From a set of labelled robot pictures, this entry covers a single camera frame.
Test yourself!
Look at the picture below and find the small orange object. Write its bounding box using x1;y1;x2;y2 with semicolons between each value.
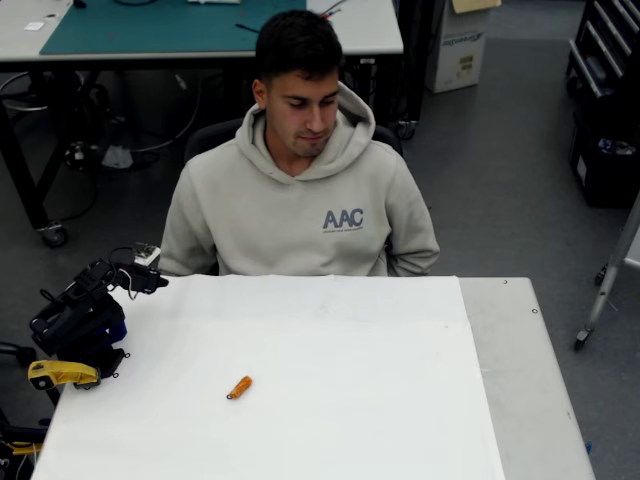
229;375;254;400

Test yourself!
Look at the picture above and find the white power adapter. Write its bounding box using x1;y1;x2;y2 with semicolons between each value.
101;144;135;170

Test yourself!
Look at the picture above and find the black curved armrest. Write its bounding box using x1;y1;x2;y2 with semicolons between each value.
0;341;33;369

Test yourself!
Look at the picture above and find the black office chair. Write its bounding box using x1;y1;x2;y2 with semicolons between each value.
183;118;404;278

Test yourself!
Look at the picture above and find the man in beige hoodie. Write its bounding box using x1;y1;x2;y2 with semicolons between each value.
157;9;442;278

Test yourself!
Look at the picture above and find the white paper sheet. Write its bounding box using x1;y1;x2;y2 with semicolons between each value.
30;274;506;480

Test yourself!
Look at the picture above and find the black and yellow clamp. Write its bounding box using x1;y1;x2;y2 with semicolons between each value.
0;409;49;459

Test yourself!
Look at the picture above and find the green cutting mat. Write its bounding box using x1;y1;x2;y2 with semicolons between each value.
39;0;308;56

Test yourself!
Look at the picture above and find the grey workbench with black legs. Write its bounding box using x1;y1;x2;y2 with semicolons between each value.
0;0;420;249

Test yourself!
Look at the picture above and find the white cardboard box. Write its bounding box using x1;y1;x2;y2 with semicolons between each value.
424;0;489;94

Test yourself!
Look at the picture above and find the manila folder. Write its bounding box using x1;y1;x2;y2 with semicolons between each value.
451;0;502;14

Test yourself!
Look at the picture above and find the metal stand leg with caster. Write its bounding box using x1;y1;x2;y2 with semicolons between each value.
573;192;640;352

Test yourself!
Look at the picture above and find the black storage bin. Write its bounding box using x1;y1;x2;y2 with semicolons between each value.
568;107;640;209

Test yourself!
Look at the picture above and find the black tool cabinet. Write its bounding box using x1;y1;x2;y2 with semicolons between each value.
566;0;640;100

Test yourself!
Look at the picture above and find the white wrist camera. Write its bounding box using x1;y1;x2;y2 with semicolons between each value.
130;242;163;267

